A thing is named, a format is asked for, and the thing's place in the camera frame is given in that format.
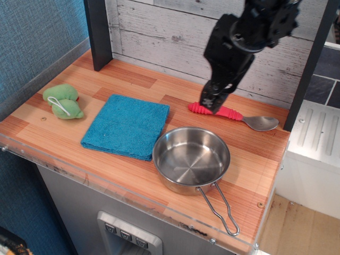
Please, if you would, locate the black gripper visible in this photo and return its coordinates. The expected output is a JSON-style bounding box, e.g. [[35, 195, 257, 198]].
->
[[200, 14, 254, 112]]

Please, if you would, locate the red handled metal spoon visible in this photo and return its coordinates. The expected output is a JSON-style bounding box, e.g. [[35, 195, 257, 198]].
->
[[188, 102, 279, 131]]

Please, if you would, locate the steel pan with wire handle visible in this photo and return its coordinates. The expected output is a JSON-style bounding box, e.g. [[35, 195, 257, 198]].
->
[[152, 126, 240, 236]]

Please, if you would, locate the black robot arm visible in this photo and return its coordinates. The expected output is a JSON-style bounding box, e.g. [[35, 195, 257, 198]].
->
[[199, 1, 300, 113]]

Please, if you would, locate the blue folded cloth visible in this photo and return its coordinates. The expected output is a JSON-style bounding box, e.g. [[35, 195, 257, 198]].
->
[[81, 95, 170, 161]]

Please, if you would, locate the white ribbed appliance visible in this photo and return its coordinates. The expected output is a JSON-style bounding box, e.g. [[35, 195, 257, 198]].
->
[[276, 100, 339, 218]]

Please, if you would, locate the green plush toy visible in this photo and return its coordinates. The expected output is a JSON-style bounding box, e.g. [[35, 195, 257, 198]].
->
[[42, 83, 84, 120]]

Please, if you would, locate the grey toy dispenser panel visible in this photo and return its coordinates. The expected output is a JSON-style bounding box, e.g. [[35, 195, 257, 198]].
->
[[97, 211, 163, 254]]

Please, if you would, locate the clear acrylic edge guard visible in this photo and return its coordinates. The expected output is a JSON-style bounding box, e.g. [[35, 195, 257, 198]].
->
[[1, 127, 290, 254]]

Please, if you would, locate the yellow black object corner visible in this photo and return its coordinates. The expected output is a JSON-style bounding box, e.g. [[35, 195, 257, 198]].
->
[[1, 233, 32, 255]]

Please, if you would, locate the dark grey right post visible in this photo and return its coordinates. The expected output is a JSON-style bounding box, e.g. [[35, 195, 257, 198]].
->
[[283, 0, 339, 132]]

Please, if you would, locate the dark grey post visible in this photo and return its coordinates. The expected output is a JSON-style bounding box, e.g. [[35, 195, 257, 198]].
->
[[83, 0, 113, 71], [283, 0, 339, 132]]

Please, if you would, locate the dark grey left post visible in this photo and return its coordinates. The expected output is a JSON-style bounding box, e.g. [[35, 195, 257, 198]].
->
[[83, 0, 113, 71]]

